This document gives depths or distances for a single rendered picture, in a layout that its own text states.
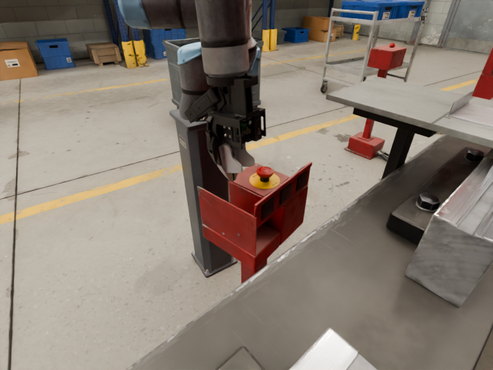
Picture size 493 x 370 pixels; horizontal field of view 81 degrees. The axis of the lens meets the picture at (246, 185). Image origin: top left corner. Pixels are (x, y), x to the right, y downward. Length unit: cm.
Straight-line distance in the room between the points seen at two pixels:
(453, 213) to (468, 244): 3
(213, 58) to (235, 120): 10
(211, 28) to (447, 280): 43
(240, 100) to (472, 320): 41
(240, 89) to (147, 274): 122
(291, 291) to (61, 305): 134
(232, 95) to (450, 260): 37
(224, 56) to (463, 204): 36
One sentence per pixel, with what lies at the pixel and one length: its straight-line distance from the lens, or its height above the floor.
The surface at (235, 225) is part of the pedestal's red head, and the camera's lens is 59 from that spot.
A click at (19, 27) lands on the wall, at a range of 663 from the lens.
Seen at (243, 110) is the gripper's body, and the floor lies 99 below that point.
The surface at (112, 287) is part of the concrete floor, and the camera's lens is 156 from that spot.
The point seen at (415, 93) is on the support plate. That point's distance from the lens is 62.
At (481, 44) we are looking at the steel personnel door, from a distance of 804.
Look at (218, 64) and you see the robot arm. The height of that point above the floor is 106.
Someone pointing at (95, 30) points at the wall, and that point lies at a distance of 669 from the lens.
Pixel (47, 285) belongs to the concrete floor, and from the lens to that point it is 172.
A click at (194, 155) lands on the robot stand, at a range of 107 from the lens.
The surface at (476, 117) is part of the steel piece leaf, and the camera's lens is 54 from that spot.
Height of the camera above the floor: 116
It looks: 35 degrees down
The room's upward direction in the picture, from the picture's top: straight up
